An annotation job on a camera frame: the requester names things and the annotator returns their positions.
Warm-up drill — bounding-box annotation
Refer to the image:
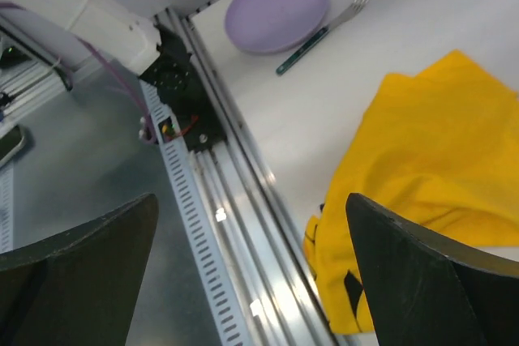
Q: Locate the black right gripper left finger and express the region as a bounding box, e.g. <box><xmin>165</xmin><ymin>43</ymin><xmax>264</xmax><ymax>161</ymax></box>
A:
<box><xmin>1</xmin><ymin>194</ymin><xmax>158</xmax><ymax>345</ymax></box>

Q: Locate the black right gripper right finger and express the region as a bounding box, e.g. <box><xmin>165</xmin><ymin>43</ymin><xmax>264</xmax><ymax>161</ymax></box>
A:
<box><xmin>345</xmin><ymin>194</ymin><xmax>518</xmax><ymax>345</ymax></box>

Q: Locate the yellow Pikachu cloth placemat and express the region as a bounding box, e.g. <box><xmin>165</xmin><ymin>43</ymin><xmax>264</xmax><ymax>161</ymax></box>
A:
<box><xmin>302</xmin><ymin>50</ymin><xmax>518</xmax><ymax>335</ymax></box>

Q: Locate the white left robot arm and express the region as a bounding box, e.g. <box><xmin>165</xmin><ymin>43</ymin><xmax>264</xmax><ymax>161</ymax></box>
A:
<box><xmin>7</xmin><ymin>0</ymin><xmax>161</xmax><ymax>75</ymax></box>

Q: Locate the smartphone on metal surface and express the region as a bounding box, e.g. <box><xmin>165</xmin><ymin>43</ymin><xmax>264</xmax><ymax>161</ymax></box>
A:
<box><xmin>0</xmin><ymin>124</ymin><xmax>26</xmax><ymax>167</ymax></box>

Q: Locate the lilac plastic plate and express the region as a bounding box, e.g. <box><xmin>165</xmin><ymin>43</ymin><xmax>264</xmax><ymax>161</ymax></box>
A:
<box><xmin>224</xmin><ymin>0</ymin><xmax>330</xmax><ymax>54</ymax></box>

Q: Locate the grey slotted cable duct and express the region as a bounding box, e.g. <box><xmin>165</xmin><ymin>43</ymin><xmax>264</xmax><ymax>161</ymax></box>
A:
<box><xmin>139</xmin><ymin>81</ymin><xmax>253</xmax><ymax>345</ymax></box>

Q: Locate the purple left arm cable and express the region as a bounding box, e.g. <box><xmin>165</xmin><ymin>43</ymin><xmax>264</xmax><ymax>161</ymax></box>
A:
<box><xmin>0</xmin><ymin>2</ymin><xmax>160</xmax><ymax>145</ymax></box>

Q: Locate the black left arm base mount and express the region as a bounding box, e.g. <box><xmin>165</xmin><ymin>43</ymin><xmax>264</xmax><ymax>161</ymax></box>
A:
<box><xmin>139</xmin><ymin>24</ymin><xmax>226</xmax><ymax>152</ymax></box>

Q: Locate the fork with green handle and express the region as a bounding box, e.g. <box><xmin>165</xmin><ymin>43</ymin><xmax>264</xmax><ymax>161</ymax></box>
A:
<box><xmin>276</xmin><ymin>0</ymin><xmax>370</xmax><ymax>76</ymax></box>

